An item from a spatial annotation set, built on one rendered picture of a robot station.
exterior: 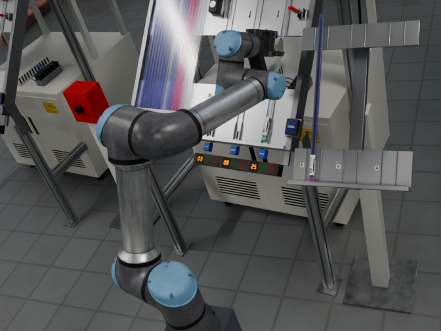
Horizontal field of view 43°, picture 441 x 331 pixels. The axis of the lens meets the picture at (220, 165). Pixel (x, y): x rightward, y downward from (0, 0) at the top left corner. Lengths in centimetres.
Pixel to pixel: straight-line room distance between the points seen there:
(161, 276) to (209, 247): 116
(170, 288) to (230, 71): 63
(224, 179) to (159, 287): 123
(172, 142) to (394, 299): 125
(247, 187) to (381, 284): 73
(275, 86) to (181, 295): 60
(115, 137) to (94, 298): 139
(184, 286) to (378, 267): 98
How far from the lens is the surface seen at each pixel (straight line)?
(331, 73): 238
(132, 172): 141
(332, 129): 215
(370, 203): 198
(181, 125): 131
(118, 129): 136
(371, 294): 229
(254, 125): 191
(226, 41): 161
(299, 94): 185
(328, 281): 229
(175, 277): 146
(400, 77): 348
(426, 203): 263
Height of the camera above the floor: 181
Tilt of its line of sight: 36 degrees down
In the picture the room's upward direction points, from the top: 18 degrees counter-clockwise
